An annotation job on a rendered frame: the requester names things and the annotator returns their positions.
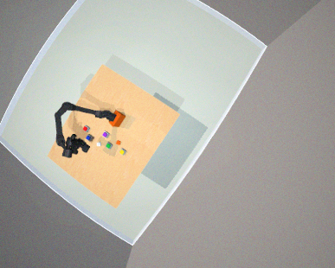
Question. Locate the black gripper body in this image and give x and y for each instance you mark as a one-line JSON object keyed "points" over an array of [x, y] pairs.
{"points": [[79, 143]]}

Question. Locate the yellow button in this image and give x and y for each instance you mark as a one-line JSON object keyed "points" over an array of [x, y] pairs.
{"points": [[122, 152]]}

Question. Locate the purple button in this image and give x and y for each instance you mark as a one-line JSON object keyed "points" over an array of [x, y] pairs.
{"points": [[105, 134]]}

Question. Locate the red button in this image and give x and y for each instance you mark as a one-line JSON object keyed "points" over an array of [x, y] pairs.
{"points": [[86, 129]]}

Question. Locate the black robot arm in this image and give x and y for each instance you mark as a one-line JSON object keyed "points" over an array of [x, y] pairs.
{"points": [[69, 149]]}

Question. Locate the blue button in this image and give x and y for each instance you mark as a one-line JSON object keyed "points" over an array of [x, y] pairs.
{"points": [[89, 137]]}

